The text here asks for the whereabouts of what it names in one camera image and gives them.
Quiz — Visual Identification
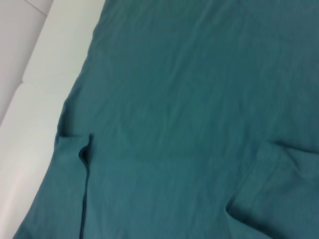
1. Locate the blue t-shirt with white print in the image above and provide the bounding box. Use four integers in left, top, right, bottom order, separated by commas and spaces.
14, 0, 319, 239

